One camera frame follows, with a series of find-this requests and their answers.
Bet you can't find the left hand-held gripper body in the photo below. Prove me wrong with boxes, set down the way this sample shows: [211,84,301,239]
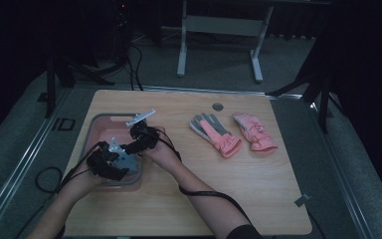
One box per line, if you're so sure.
[86,137,129,181]

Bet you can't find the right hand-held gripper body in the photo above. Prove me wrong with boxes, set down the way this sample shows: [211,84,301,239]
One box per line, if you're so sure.
[125,109,162,151]

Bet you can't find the pink translucent storage bin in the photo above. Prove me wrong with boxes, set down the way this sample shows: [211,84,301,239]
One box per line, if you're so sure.
[79,113,144,193]

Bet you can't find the pink and grey ski glove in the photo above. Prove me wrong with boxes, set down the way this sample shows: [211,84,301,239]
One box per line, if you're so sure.
[232,113,279,154]
[189,113,243,158]

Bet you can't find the person's right hand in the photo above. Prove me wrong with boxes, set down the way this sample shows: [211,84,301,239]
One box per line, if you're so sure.
[142,126,182,173]

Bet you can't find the person's left hand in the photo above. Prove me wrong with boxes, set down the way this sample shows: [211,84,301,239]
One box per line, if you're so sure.
[64,161,112,195]

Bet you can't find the black tripod stand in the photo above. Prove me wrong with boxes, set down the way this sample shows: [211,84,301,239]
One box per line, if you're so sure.
[44,54,115,119]
[267,71,346,133]

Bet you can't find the dark equipment tower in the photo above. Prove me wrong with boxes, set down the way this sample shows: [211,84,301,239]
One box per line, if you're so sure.
[113,0,133,64]

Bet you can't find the black sleeve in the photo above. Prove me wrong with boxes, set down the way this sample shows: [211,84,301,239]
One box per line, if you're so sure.
[227,224,263,239]

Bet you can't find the dark curtain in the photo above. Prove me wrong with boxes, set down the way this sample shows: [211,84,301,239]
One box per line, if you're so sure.
[268,0,332,40]

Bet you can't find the metal floor rail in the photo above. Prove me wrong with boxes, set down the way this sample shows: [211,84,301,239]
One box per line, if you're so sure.
[0,89,73,233]
[306,101,377,239]
[76,84,302,101]

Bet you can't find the black floor cables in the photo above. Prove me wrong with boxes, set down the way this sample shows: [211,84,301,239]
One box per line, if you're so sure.
[125,43,145,92]

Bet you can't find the white desk frame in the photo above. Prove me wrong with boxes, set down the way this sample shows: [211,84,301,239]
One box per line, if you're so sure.
[176,0,276,84]

